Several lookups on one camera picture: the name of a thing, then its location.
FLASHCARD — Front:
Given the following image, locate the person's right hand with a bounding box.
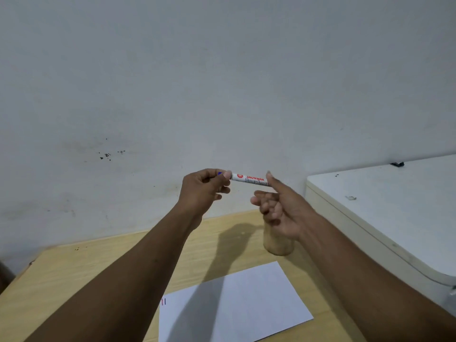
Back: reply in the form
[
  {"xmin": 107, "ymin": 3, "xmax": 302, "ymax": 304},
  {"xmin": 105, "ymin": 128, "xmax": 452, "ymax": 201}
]
[{"xmin": 250, "ymin": 171, "xmax": 318, "ymax": 243}]

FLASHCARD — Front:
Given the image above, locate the person's left hand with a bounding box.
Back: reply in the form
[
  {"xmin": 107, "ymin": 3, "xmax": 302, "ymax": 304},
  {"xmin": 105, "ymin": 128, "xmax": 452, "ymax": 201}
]
[{"xmin": 177, "ymin": 168, "xmax": 233, "ymax": 230}]

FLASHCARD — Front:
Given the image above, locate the blue cap marker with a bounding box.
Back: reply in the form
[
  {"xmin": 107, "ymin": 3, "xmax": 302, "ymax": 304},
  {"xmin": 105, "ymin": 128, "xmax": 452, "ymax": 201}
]
[{"xmin": 218, "ymin": 171, "xmax": 273, "ymax": 187}]

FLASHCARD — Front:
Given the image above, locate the white paper sheet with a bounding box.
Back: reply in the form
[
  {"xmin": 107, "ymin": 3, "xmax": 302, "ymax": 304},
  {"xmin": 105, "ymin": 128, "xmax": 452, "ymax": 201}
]
[{"xmin": 158, "ymin": 261, "xmax": 314, "ymax": 342}]

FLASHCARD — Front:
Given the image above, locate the person's right forearm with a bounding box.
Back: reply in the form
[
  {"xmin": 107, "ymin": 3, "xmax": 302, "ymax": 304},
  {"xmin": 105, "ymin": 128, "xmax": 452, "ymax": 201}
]
[{"xmin": 299, "ymin": 216, "xmax": 456, "ymax": 342}]

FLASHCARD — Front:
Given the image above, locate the person's left forearm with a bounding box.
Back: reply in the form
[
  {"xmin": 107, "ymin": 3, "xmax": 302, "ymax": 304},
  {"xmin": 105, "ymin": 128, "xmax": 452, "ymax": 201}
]
[{"xmin": 23, "ymin": 207, "xmax": 196, "ymax": 342}]

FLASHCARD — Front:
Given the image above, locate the wooden pen holder cup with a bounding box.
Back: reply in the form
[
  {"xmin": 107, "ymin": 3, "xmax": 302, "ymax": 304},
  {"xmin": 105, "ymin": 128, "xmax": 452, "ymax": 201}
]
[{"xmin": 263, "ymin": 221, "xmax": 295, "ymax": 256}]

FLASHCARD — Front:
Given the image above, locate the white side table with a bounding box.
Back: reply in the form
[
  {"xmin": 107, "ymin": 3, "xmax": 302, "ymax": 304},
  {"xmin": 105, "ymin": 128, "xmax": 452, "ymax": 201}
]
[{"xmin": 305, "ymin": 154, "xmax": 456, "ymax": 317}]

